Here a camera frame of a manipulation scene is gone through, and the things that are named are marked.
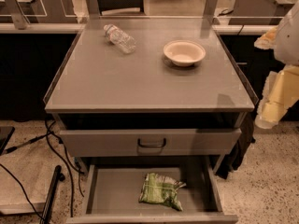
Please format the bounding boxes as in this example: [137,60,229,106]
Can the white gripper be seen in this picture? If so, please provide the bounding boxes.
[254,26,299,129]

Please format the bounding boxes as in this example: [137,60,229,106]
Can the green jalapeno chip bag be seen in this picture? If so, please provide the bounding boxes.
[138,173,186,211]

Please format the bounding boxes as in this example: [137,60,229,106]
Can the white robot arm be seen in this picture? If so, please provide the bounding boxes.
[254,2,299,129]

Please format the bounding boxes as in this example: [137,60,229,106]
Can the grey top drawer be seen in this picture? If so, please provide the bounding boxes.
[60,128,241,157]

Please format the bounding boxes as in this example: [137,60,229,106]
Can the grey drawer cabinet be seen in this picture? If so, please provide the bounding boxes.
[42,16,260,224]

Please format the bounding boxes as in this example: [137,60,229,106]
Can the open grey middle drawer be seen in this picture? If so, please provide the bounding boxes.
[66,159,238,224]

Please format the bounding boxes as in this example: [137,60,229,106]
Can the white paper bowl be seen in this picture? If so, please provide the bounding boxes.
[164,40,206,67]

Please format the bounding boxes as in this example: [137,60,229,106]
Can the clear plastic water bottle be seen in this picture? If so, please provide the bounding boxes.
[104,24,136,54]

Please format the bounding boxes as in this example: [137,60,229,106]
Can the black bar on floor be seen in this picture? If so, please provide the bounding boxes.
[39,165,64,224]

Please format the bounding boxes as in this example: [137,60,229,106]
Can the dark device at left edge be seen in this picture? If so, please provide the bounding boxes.
[0,126,15,155]

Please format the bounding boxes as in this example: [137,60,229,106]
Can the black drawer handle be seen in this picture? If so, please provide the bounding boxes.
[137,138,167,148]

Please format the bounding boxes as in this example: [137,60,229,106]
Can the black floor cable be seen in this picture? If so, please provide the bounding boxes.
[0,119,86,222]

